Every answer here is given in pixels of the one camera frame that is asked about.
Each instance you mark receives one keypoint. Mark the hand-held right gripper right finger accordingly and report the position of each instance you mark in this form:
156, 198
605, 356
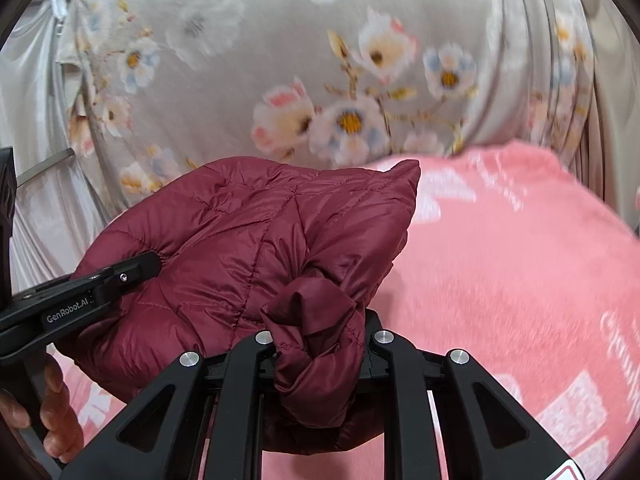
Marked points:
395, 370

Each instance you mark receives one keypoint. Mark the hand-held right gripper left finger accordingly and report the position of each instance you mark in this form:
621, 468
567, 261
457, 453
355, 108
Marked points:
240, 375

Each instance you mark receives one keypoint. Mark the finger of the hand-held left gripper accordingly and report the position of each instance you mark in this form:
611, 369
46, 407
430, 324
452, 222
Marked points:
122, 272

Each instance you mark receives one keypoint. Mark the maroon quilted puffer jacket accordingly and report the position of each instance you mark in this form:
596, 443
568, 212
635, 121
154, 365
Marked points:
260, 250

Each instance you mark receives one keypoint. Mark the person's left hand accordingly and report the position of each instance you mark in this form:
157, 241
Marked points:
57, 415

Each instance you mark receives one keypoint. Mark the pink fleece blanket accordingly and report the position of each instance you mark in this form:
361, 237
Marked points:
505, 300

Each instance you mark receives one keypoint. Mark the grey floral bed sheet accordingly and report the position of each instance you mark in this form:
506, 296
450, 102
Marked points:
320, 60

